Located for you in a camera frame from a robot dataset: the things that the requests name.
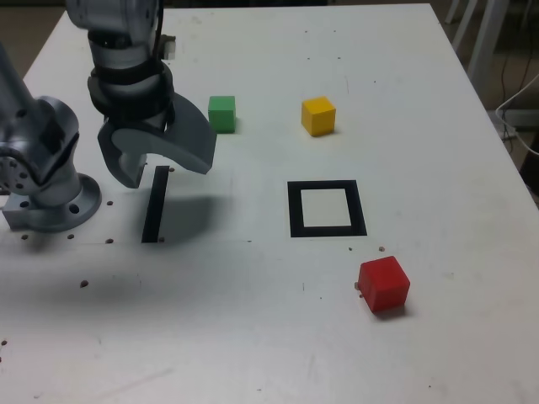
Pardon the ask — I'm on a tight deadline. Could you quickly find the yellow cube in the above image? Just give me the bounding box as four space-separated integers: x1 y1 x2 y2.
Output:
300 96 338 138

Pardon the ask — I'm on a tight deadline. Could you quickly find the white box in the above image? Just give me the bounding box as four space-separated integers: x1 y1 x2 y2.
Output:
503 109 539 127

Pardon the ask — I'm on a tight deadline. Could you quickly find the black tape strip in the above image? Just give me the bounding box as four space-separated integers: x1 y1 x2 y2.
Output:
141 165 170 244

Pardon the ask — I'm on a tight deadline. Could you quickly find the red cube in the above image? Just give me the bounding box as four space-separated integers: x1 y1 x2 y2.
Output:
357 255 411 314

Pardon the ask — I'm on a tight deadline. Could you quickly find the white cable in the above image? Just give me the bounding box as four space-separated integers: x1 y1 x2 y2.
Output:
495 74 539 157

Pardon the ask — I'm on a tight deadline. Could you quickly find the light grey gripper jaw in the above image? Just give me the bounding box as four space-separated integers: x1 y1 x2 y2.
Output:
112 92 218 176

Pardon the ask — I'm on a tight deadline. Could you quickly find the green cube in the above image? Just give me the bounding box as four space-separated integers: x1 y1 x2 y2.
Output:
208 95 237 134

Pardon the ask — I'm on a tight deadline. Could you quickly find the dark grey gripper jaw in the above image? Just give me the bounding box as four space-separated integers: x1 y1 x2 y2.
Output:
97 120 147 189

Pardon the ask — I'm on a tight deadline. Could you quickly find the black tape square outline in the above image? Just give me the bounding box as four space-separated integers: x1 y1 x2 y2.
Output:
287 179 368 239

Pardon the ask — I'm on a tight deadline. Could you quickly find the thin dark cable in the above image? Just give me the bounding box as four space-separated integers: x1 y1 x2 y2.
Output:
499 50 532 100

